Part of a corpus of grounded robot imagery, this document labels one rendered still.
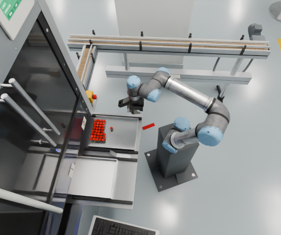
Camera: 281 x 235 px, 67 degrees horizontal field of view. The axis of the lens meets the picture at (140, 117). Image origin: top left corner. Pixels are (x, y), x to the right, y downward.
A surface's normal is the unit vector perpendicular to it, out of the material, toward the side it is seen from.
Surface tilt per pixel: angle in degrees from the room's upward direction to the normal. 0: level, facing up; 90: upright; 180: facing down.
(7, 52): 90
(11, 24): 90
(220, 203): 0
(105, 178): 0
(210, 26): 0
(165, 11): 90
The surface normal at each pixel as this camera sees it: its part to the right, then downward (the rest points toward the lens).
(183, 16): -0.10, 0.87
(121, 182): -0.04, -0.49
